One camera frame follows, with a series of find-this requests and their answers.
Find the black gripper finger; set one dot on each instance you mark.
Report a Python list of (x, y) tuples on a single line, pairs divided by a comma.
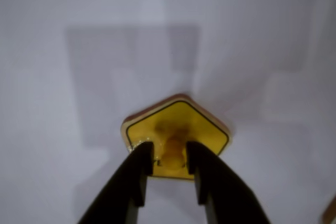
[(123, 182), (223, 187)]

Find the yellow pentagon puzzle piece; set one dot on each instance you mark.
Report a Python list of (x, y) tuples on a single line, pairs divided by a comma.
[(183, 119)]

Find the wooden shape puzzle board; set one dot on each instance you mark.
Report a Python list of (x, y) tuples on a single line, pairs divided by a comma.
[(331, 213)]

